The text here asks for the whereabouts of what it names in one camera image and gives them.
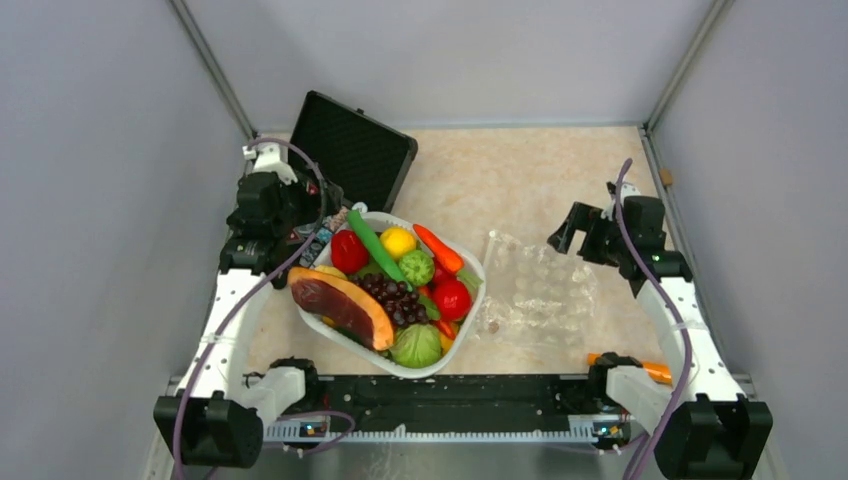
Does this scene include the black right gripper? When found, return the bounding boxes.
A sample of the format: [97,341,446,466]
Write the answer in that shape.
[548,201,632,267]

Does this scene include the clear zip top bag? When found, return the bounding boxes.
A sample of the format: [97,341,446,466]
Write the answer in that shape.
[475,230,598,350]

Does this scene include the green toy cucumber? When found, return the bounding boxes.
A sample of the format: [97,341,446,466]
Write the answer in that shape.
[347,210,414,291]

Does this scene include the yellow toy lemon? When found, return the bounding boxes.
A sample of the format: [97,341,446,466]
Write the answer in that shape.
[379,226,418,261]

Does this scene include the orange toy carrot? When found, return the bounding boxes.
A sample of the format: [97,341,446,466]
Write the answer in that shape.
[413,224,465,275]

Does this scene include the small green toy cabbage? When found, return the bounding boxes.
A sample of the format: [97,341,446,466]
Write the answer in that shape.
[398,250,435,287]

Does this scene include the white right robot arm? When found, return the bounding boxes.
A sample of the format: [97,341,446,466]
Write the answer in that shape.
[548,183,773,479]

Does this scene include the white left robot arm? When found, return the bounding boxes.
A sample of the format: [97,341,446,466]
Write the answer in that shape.
[154,137,330,479]

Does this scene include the red toy bell pepper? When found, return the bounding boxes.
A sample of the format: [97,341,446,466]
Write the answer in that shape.
[330,230,370,275]

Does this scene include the black foam-lined case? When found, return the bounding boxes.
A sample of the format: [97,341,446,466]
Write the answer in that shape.
[290,90,418,213]

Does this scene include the green toy lettuce leaf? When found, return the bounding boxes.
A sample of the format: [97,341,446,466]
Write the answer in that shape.
[455,268,484,294]

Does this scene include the purple toy grapes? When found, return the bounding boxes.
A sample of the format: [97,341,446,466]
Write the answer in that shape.
[351,273,430,328]

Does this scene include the small red toy tomato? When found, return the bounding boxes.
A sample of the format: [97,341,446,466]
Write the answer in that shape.
[430,260,455,287]

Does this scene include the red toy chili pepper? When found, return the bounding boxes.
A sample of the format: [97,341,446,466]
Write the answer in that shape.
[433,320,459,341]

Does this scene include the white plastic basket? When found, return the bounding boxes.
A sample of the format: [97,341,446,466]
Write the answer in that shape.
[287,211,486,379]

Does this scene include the large green toy cabbage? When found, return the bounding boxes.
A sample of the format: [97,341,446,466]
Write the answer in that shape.
[389,324,442,368]

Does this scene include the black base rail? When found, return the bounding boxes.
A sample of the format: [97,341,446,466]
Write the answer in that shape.
[305,374,630,441]

